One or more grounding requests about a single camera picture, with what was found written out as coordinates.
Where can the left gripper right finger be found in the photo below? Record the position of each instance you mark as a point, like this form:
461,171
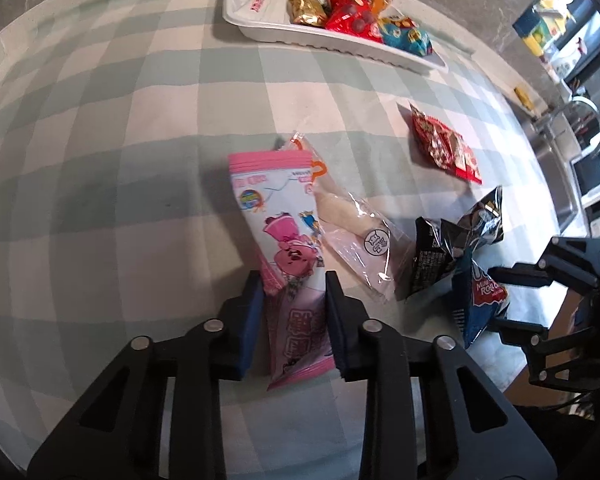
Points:
365,348

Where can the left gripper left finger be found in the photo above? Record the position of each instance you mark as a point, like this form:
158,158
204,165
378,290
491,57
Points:
217,350

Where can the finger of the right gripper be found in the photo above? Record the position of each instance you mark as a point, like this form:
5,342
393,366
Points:
517,333
521,274

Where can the dark blue snack bag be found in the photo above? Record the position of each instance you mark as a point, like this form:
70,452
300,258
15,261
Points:
477,298

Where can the black foil snack bag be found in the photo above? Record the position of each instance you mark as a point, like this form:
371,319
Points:
441,243

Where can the clear rice cake packet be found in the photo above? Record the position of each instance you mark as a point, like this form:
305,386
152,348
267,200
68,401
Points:
371,246

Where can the red patterned snack packet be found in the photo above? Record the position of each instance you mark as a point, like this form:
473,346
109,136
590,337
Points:
445,147

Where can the pink cartoon snack packet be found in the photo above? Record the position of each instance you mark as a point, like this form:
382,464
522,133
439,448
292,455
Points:
274,191

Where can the blue yellow snack bag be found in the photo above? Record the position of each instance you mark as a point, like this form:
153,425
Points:
405,35

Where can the red chocolate ball bag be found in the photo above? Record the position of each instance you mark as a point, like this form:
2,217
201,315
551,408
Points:
354,18

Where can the gold wafer snack packet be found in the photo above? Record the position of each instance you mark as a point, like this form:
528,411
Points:
307,13

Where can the steel sink faucet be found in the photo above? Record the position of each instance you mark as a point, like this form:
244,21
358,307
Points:
572,129

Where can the green white checkered tablecloth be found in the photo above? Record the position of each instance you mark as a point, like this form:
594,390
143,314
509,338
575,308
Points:
116,214

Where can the yellow sponge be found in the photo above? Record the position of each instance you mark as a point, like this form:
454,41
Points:
524,99

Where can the white plastic tray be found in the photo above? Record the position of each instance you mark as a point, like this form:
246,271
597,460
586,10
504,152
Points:
276,27

